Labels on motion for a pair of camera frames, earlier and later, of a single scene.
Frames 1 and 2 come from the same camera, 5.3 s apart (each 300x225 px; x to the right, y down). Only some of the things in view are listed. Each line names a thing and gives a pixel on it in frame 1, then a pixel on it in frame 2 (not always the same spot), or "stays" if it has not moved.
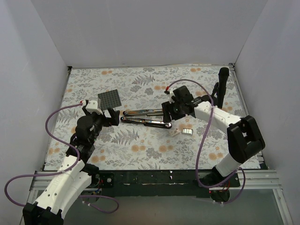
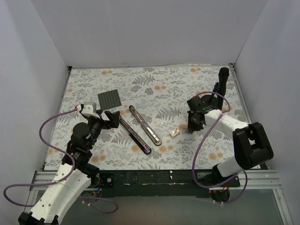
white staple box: x=174 y=132 stays
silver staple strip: x=187 y=131 stays
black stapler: x=144 y=112 -> x=156 y=140
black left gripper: x=104 y=116 stays
